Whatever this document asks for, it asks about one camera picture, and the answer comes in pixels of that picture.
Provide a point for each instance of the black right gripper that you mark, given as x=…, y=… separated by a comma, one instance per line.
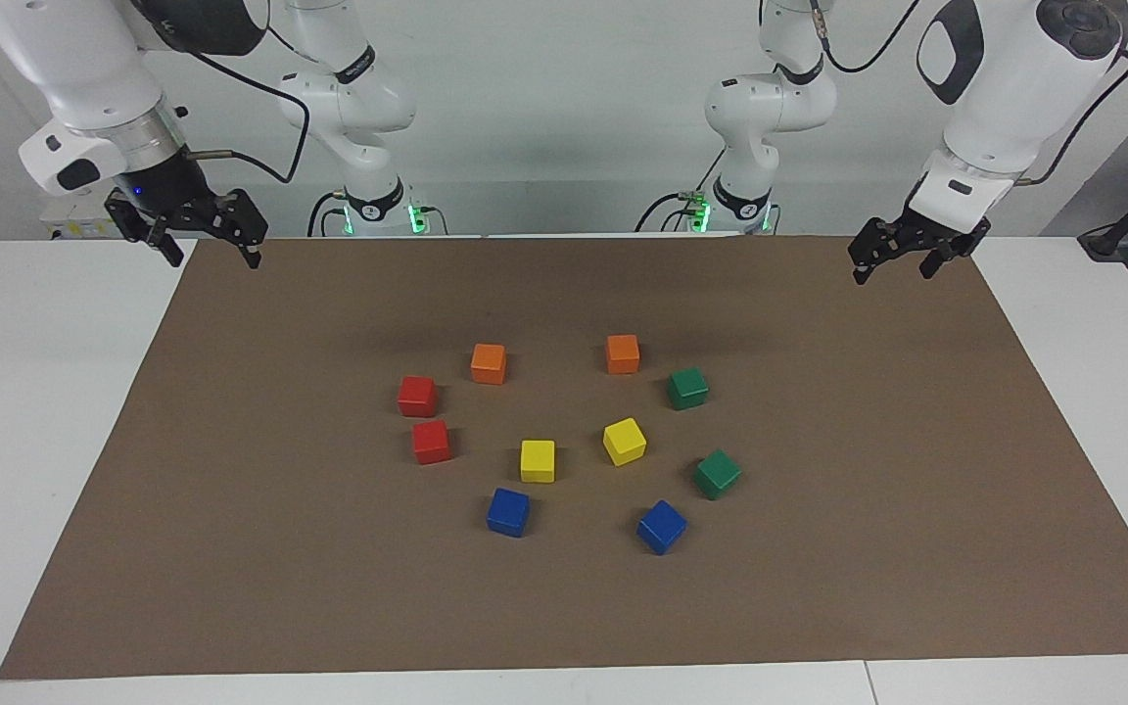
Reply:
x=182, y=201

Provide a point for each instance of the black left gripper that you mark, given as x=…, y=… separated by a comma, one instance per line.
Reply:
x=946, y=230

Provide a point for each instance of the green wooden cube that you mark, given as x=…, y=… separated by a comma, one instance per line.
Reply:
x=687, y=388
x=717, y=474

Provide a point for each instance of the red wooden cube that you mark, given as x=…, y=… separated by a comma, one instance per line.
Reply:
x=431, y=442
x=417, y=396

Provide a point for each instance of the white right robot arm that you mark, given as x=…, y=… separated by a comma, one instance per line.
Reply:
x=84, y=59

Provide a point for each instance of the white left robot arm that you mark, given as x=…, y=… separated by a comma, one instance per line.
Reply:
x=1014, y=78

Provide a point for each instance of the white power box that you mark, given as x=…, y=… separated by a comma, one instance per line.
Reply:
x=74, y=227

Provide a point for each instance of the orange wooden cube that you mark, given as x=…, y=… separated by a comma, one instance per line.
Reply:
x=623, y=353
x=489, y=363

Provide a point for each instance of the brown table mat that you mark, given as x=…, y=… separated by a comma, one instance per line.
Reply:
x=231, y=539

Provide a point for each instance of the yellow wooden cube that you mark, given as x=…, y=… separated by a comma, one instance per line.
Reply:
x=538, y=460
x=624, y=441

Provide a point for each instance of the blue wooden cube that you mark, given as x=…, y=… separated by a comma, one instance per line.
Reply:
x=508, y=511
x=661, y=527

